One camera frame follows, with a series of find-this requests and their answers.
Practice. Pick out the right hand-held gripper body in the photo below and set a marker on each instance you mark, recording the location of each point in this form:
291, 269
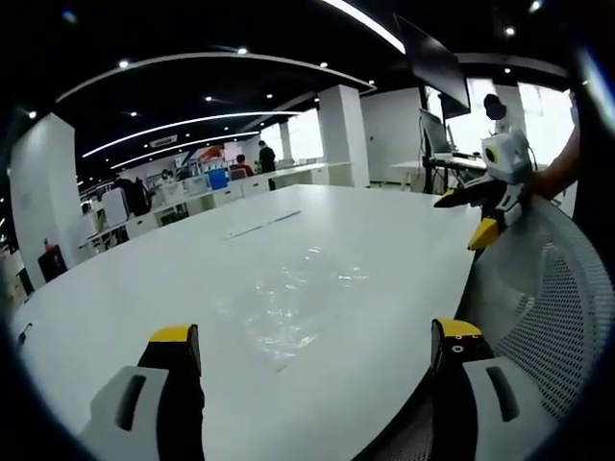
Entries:
504, 156

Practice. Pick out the grey mesh office chair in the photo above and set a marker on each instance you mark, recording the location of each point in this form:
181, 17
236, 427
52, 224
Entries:
552, 298

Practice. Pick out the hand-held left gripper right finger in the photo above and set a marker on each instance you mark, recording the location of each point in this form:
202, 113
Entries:
473, 398

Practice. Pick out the white side desk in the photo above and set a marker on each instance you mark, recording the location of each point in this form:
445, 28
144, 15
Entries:
413, 165

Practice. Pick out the clear food packaging bag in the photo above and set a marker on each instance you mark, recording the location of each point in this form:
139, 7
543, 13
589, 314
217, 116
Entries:
331, 271
278, 336

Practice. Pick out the row of white desks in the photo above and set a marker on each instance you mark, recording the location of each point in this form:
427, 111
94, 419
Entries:
288, 175

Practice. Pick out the computer monitor on stand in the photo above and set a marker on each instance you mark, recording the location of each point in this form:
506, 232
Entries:
435, 132

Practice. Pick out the large black wall screen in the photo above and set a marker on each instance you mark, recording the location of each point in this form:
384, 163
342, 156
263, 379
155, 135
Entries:
435, 62

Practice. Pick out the white cabinet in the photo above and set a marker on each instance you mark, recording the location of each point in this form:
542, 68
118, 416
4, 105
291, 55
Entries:
115, 207

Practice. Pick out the blue storage box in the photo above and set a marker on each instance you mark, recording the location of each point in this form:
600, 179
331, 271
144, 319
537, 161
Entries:
217, 179

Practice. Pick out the ceiling air vent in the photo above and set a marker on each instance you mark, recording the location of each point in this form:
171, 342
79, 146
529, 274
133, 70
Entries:
163, 141

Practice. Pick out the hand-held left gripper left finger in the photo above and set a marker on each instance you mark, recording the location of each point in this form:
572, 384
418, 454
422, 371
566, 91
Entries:
144, 398

